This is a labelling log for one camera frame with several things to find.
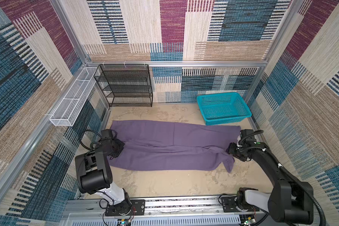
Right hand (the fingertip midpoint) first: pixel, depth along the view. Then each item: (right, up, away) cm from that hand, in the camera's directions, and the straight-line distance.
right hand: (232, 154), depth 86 cm
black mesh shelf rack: (-72, +48, +23) cm, 89 cm away
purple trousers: (-35, +4, +8) cm, 36 cm away
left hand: (-69, +3, +9) cm, 70 cm away
